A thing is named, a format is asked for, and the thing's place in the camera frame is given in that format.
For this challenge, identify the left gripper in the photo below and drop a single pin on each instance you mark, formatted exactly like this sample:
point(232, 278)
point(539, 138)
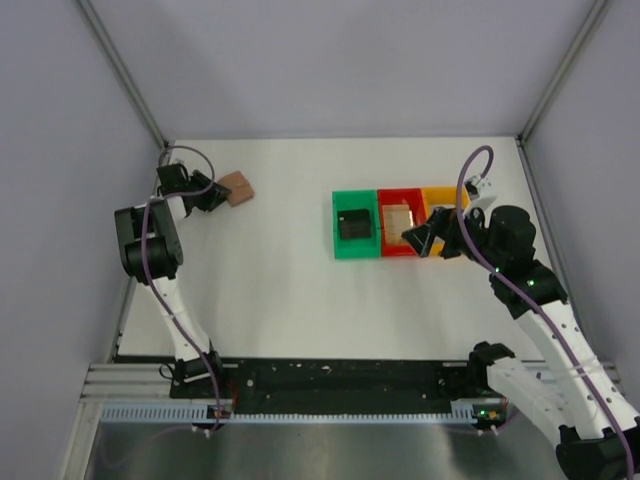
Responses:
point(215, 196)

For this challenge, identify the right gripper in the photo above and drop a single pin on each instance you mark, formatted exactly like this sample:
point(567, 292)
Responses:
point(444, 221)

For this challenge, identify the brown leather card holder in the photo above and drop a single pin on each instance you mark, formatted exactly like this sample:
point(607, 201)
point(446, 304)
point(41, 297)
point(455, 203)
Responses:
point(240, 188)

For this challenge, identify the red plastic bin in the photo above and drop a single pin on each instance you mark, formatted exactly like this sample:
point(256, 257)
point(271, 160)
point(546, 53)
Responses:
point(411, 196)

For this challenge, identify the yellow plastic bin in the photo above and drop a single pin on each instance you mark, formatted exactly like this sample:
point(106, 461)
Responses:
point(441, 196)

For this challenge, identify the green plastic bin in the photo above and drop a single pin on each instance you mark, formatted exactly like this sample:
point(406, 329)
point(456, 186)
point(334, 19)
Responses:
point(362, 248)

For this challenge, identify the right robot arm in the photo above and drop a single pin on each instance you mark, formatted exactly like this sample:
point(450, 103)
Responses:
point(591, 426)

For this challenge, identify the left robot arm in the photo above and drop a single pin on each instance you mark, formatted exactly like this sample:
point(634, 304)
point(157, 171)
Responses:
point(151, 253)

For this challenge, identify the gold cards stack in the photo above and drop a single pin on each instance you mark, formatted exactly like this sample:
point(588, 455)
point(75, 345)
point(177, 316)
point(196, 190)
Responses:
point(397, 218)

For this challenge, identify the black cards stack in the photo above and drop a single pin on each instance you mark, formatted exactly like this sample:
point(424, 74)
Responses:
point(354, 224)

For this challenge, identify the aluminium frame profile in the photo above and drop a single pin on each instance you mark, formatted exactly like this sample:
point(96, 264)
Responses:
point(120, 69)

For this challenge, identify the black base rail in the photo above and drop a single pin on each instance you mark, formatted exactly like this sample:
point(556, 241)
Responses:
point(264, 386)

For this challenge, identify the grey cable duct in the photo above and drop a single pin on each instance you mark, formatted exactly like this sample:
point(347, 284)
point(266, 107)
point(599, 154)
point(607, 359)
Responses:
point(192, 414)

